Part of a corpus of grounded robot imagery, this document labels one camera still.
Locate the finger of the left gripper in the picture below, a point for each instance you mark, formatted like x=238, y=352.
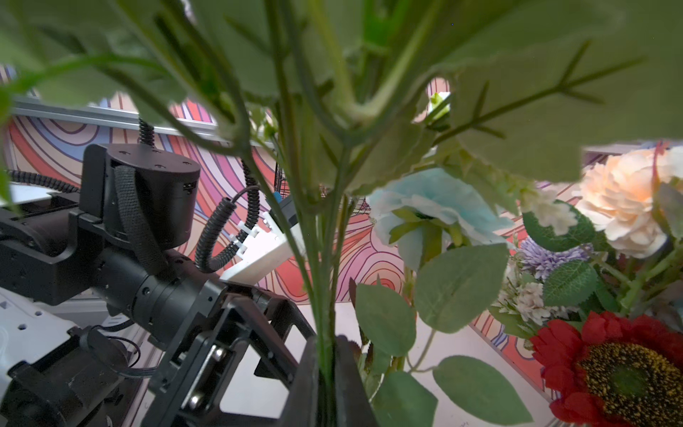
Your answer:
x=269, y=338
x=200, y=362

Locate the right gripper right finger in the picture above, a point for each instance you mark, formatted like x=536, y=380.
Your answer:
x=352, y=406

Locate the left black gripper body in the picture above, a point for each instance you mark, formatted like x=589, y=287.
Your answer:
x=157, y=303

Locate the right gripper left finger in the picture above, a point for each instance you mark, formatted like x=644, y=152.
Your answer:
x=301, y=408

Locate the pale teal flower stem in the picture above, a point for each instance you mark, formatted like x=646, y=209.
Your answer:
x=449, y=239

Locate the white green flower bunch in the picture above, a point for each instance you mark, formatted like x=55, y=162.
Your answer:
x=363, y=93

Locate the white purple mixed bouquet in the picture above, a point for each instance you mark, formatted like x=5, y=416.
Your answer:
x=550, y=275

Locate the red flower stem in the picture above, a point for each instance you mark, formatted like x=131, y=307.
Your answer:
x=613, y=371

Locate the cream peach rose bunch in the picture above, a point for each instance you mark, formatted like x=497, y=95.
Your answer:
x=624, y=200

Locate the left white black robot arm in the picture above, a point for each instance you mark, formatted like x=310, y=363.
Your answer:
x=119, y=235

